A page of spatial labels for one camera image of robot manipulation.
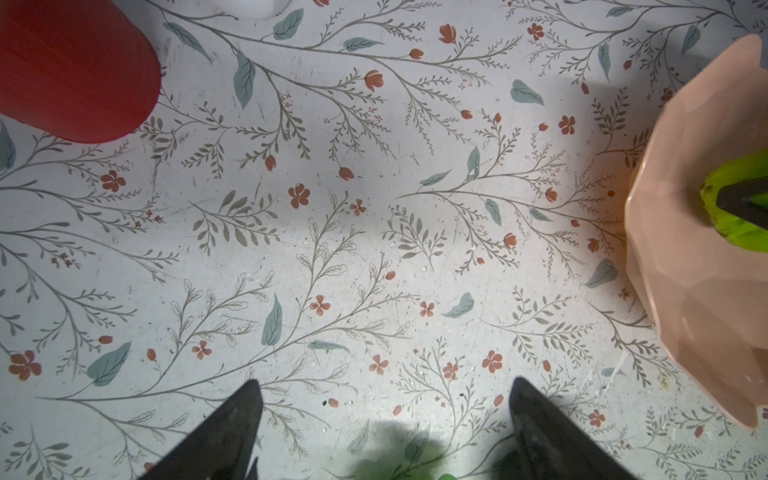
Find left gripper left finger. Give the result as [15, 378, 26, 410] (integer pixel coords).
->
[142, 380, 263, 480]

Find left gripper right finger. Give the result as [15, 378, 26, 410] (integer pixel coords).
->
[508, 377, 634, 479]

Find pink faceted fruit bowl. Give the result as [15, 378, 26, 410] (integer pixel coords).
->
[624, 34, 767, 429]

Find green custard apple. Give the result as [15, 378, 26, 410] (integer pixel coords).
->
[700, 149, 767, 253]

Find red pencil cup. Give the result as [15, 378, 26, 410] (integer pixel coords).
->
[1, 1, 161, 144]

